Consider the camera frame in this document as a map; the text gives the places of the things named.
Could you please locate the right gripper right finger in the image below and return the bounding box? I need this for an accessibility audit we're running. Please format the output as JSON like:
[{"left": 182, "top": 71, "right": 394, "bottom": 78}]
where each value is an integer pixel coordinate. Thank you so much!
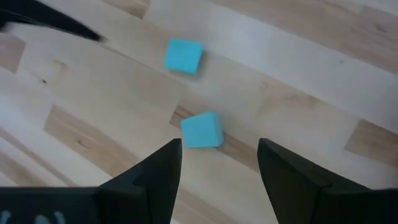
[{"left": 257, "top": 138, "right": 371, "bottom": 224}]

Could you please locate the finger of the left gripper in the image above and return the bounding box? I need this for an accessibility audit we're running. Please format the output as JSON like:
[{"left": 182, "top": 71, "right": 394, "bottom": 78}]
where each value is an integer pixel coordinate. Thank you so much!
[{"left": 0, "top": 0, "right": 108, "bottom": 44}]

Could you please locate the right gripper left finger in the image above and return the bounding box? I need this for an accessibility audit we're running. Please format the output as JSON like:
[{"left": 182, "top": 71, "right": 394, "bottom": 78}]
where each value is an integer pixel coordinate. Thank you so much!
[{"left": 99, "top": 138, "right": 183, "bottom": 224}]

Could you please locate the light blue square block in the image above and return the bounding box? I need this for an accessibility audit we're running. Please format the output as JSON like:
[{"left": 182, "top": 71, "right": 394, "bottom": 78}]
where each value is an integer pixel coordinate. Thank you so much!
[{"left": 164, "top": 38, "right": 205, "bottom": 76}]

